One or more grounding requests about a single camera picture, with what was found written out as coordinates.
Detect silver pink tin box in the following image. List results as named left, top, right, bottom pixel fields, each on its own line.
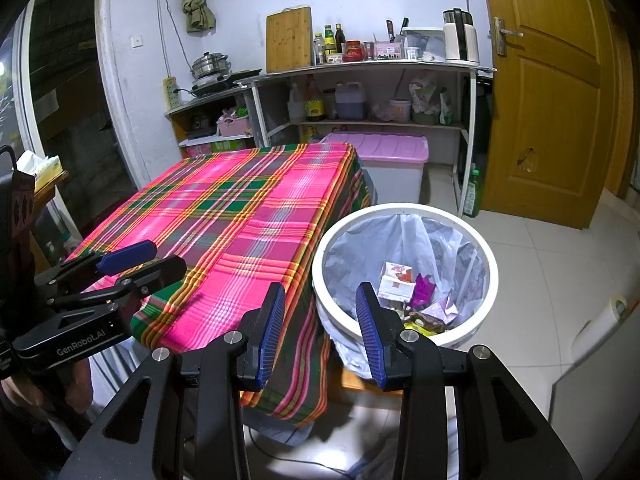
left=377, top=261, right=417, bottom=303

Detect yellow tissue box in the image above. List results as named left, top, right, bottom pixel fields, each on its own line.
left=16, top=151, right=63, bottom=181

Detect white paper roll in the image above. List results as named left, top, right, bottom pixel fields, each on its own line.
left=570, top=294, right=630, bottom=361

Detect crumpled plastic bags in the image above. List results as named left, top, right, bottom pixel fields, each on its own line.
left=407, top=72, right=453, bottom=126

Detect steel steamer pot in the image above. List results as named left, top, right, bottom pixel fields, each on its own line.
left=191, top=51, right=233, bottom=80

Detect black floor cable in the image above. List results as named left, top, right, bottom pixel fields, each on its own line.
left=245, top=425, right=396, bottom=478

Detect yellow label sauce bottle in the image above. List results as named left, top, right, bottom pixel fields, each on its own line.
left=304, top=75, right=326, bottom=122

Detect clear plastic container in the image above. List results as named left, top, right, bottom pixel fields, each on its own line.
left=402, top=27, right=447, bottom=61

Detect large metal shelf unit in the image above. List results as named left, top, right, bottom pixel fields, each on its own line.
left=235, top=57, right=498, bottom=218

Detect pink plastic basket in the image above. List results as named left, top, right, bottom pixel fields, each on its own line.
left=216, top=115, right=252, bottom=137

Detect small metal shelf unit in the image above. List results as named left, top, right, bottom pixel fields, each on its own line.
left=165, top=82, right=258, bottom=161

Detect pink green plaid tablecloth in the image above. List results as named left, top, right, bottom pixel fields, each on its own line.
left=67, top=142, right=373, bottom=428

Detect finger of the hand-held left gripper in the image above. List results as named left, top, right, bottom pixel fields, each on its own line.
left=47, top=254, right=187, bottom=311
left=35, top=240, right=158, bottom=286

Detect white plastic bottle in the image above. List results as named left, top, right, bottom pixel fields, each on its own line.
left=286, top=82, right=306, bottom=122

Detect purple carton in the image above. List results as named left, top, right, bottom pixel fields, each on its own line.
left=422, top=295, right=460, bottom=328

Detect green glass bottle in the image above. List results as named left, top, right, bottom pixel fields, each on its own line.
left=462, top=162, right=482, bottom=218

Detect white trash bin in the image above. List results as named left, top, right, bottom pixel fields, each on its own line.
left=311, top=203, right=499, bottom=348

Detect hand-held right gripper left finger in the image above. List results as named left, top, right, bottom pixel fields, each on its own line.
left=57, top=282, right=287, bottom=480

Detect pink lid storage box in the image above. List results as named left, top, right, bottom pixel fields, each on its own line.
left=320, top=132, right=430, bottom=206

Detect grey wall cable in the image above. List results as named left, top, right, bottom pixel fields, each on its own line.
left=156, top=0, right=193, bottom=81

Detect purple snack packet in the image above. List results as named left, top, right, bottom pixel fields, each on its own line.
left=412, top=272, right=437, bottom=308

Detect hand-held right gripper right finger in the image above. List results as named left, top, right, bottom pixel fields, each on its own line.
left=355, top=282, right=583, bottom=480

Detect person's left hand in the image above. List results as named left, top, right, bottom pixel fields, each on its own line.
left=2, top=355, right=95, bottom=416

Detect white black electric kettle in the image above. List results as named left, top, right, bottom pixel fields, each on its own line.
left=442, top=8, right=480, bottom=63

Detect black induction cooker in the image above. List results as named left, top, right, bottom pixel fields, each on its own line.
left=189, top=69, right=263, bottom=98

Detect yellow wooden door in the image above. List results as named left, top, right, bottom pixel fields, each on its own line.
left=472, top=0, right=621, bottom=231

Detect dark liquid jug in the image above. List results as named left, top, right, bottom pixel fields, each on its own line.
left=334, top=81, right=367, bottom=121

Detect grey panel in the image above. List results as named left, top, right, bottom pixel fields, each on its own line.
left=547, top=330, right=640, bottom=480

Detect wooden cutting board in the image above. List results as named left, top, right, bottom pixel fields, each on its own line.
left=265, top=6, right=314, bottom=74

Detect metal door handle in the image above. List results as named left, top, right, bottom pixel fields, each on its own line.
left=494, top=16, right=525, bottom=56

